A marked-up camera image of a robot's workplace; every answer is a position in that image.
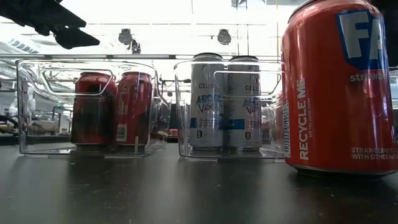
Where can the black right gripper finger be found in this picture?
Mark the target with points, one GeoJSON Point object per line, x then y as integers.
{"type": "Point", "coordinates": [394, 31]}

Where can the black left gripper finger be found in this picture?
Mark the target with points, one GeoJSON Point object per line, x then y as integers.
{"type": "Point", "coordinates": [74, 39]}

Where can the red Coca-Cola can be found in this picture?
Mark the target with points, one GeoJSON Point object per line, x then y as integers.
{"type": "Point", "coordinates": [93, 124]}
{"type": "Point", "coordinates": [135, 105]}

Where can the clear plastic bin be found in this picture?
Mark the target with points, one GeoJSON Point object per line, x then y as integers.
{"type": "Point", "coordinates": [46, 124]}
{"type": "Point", "coordinates": [183, 124]}

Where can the silver Celsius can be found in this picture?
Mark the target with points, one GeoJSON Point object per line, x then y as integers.
{"type": "Point", "coordinates": [205, 124]}
{"type": "Point", "coordinates": [245, 130]}

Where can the black ceiling dome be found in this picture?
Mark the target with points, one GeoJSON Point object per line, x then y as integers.
{"type": "Point", "coordinates": [125, 35]}
{"type": "Point", "coordinates": [224, 36]}

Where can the black hanging device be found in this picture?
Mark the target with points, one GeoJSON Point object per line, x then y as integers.
{"type": "Point", "coordinates": [134, 47]}

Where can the background workbench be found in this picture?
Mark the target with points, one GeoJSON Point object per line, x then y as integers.
{"type": "Point", "coordinates": [49, 123]}

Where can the black table mat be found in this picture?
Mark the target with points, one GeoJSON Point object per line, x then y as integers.
{"type": "Point", "coordinates": [186, 193]}

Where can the black metal table frame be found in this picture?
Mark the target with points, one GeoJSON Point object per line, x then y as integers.
{"type": "Point", "coordinates": [140, 57]}

